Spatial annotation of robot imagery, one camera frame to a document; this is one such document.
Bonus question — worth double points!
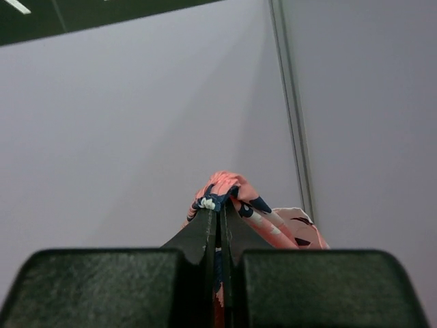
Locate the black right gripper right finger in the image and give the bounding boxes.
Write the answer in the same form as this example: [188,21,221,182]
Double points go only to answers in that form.
[218,203,429,327]

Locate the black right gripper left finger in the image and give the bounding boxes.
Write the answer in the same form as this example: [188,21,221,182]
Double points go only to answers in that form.
[1,210,216,327]

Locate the pink shark print shorts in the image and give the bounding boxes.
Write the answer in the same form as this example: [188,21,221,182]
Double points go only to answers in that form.
[166,171,327,327]

